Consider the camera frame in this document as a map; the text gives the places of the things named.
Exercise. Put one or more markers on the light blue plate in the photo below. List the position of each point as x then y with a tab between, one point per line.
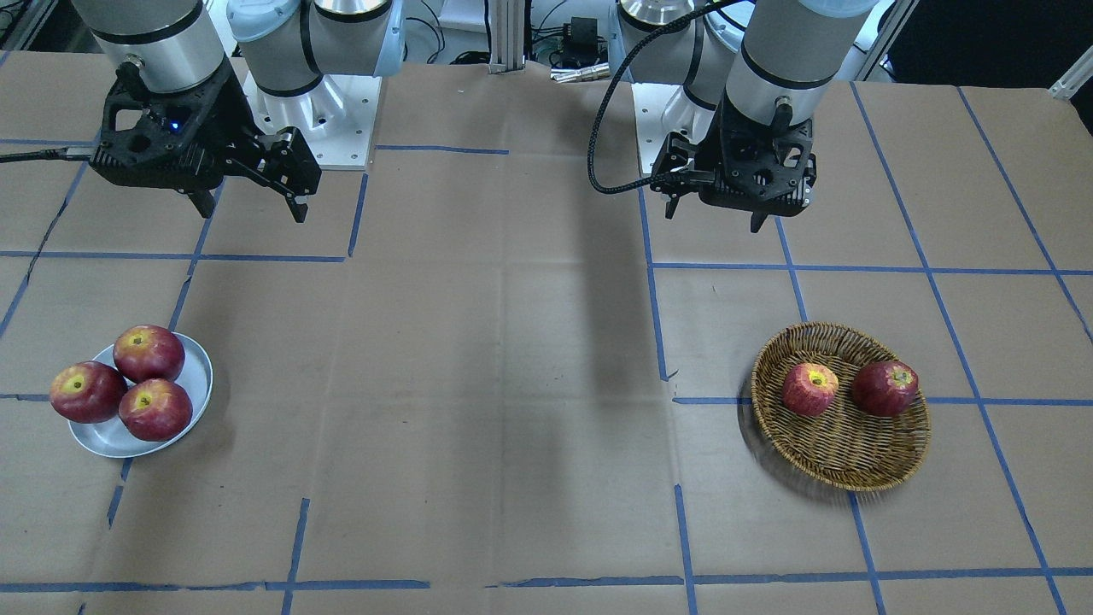
112	440

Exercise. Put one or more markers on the red apple plate front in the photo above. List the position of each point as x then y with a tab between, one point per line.
156	410

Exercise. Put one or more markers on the red apple plate outer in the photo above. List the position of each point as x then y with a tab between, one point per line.
88	392

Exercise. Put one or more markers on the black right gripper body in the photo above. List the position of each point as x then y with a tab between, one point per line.
232	121

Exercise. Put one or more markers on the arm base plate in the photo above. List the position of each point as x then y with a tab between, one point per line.
660	109
336	118

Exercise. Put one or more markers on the red apple plate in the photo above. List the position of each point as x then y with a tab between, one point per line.
145	352
88	392
156	410

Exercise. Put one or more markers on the black power adapter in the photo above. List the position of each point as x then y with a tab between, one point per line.
581	36

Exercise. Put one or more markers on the woven wicker basket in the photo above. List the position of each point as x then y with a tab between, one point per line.
843	447

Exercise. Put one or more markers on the red yellow apple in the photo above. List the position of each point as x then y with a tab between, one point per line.
809	389

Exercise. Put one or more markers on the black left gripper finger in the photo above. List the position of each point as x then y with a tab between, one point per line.
673	173
757	220

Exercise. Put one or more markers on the dark red apple in basket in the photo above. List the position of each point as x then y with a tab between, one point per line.
884	388

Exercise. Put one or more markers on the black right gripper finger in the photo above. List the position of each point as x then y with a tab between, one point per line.
282	162
204	202

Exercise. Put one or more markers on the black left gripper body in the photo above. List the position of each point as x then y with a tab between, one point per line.
680	155

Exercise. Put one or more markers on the aluminium profile post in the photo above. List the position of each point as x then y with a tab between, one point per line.
505	29

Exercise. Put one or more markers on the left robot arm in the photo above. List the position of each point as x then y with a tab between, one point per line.
793	48

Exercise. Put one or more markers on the red apple plate back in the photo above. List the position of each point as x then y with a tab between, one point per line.
145	352

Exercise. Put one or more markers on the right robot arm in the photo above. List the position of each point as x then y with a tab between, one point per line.
288	46

